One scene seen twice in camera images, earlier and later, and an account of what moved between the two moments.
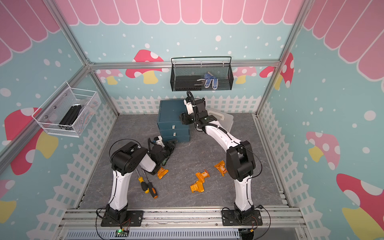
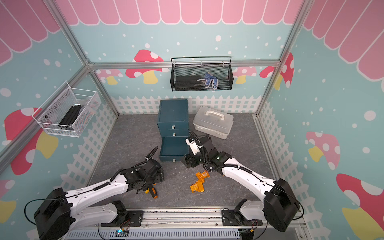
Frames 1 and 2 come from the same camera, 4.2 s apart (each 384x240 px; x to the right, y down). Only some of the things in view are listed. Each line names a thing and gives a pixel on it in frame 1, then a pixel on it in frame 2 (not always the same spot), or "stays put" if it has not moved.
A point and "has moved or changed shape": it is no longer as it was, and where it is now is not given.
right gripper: x=184 y=118 to x=192 y=163
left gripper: x=170 y=145 to x=159 y=176
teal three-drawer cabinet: x=169 y=123 has moved or changed shape
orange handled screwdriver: x=152 y=189 stays put
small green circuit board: x=121 y=233 stays put
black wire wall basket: x=201 y=73 stays put
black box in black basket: x=188 y=83 stays put
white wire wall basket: x=68 y=111 stays put
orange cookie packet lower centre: x=197 y=187 stays put
